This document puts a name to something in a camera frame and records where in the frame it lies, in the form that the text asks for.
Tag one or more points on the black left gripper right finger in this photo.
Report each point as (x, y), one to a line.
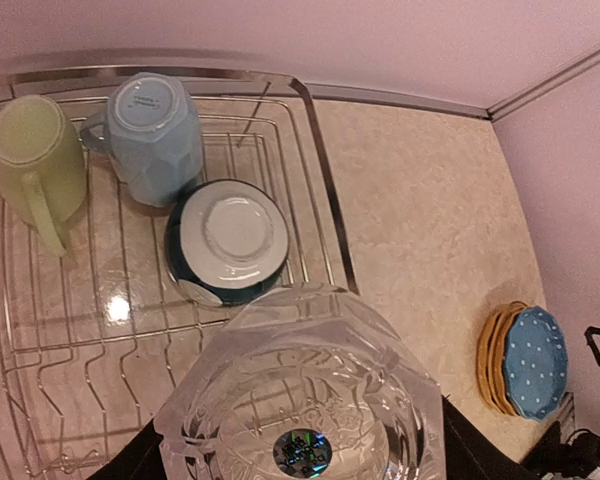
(469, 455)

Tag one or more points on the blue plate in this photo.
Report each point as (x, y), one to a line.
(535, 364)

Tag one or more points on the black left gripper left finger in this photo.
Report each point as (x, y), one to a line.
(140, 459)

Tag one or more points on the yellow polka dot plate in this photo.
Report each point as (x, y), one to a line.
(490, 353)

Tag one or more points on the steel wire dish rack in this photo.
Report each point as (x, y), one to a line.
(92, 343)

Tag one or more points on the light blue faceted cup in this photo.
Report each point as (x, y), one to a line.
(151, 131)

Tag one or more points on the teal and white bowl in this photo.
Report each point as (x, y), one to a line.
(226, 243)

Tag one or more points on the clear glass cup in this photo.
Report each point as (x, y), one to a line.
(305, 382)

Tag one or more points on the light green mug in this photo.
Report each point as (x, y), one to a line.
(43, 175)

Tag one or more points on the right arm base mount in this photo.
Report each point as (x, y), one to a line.
(576, 457)

